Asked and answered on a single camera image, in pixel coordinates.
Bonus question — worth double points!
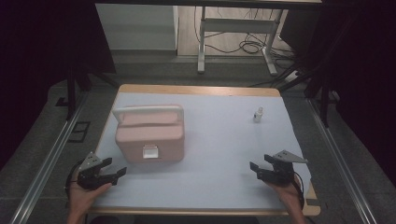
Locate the person's right hand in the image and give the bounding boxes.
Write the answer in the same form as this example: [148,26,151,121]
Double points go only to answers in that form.
[266,176,305,217]

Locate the person's left hand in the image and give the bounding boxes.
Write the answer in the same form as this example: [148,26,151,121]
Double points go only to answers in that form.
[66,174,113,217]

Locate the dark floor socket plate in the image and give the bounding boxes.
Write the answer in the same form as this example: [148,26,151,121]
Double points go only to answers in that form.
[67,120,92,144]

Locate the pink storage box with handle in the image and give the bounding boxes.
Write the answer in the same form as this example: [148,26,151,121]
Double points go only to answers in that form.
[111,104,186,164]

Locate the wooden table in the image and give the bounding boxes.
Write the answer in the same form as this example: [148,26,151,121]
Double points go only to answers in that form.
[88,83,322,217]

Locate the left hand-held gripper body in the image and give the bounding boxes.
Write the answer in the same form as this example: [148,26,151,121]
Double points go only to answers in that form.
[76,151,109,191]

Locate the white cabinet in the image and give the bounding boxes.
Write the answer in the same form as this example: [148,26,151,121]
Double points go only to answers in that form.
[94,3,179,51]

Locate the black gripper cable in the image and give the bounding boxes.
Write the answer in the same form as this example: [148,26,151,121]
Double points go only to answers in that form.
[64,160,84,200]
[291,171,306,210]

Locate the dark curtain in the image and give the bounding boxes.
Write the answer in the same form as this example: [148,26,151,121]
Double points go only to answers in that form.
[279,0,396,188]
[0,0,117,171]

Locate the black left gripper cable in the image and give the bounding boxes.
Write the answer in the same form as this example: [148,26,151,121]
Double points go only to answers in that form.
[64,160,84,200]

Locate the silver floor rail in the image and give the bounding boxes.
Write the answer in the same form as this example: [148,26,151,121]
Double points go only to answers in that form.
[305,97,378,224]
[8,92,91,224]

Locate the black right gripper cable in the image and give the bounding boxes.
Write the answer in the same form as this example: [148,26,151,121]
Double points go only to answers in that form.
[291,171,306,210]

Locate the white power strip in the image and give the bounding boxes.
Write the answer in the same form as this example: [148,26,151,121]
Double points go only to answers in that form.
[284,70,301,83]

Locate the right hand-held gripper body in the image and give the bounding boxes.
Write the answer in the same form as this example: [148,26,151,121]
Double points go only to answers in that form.
[257,149,309,188]

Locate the white desk frame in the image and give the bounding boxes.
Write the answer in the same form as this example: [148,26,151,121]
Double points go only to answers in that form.
[196,6,285,77]

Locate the white table sheet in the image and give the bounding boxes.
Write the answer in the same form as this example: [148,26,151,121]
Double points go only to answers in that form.
[92,91,313,210]

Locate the black metal stand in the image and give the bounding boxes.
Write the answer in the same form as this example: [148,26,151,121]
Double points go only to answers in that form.
[55,60,120,121]
[274,59,341,129]

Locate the small white bottle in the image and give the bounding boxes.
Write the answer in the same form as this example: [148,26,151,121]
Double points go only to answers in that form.
[252,105,265,124]

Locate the black floor cables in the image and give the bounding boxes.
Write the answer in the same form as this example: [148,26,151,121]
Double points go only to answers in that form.
[193,6,297,63]

